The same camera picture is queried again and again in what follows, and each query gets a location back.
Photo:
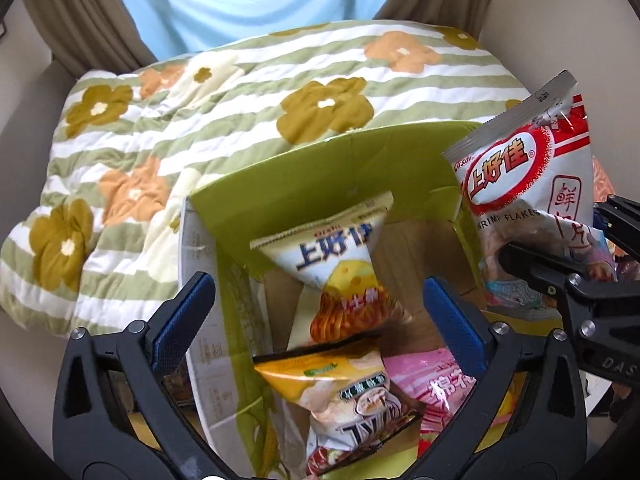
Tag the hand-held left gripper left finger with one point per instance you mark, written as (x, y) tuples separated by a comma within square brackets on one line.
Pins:
[(182, 317)]

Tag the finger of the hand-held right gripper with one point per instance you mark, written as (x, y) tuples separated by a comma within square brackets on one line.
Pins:
[(617, 220), (535, 265)]

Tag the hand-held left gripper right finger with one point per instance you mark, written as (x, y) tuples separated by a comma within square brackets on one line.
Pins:
[(452, 317)]

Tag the red white shrimp chip bag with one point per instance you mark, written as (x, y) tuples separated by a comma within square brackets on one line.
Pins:
[(520, 180)]

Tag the white blue cheese snack bag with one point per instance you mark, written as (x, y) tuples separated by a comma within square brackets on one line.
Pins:
[(327, 255)]

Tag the green cardboard box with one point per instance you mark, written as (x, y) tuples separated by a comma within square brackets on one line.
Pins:
[(310, 170)]

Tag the pink marshmallow bag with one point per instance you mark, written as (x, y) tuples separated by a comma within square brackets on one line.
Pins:
[(430, 380)]

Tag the yellow potato chip bag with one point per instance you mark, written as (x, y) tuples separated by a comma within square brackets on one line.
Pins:
[(320, 385)]

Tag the green striped floral quilt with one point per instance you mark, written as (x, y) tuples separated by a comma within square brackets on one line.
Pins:
[(200, 125)]

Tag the light blue sheer curtain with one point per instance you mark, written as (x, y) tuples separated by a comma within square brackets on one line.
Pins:
[(250, 0)]

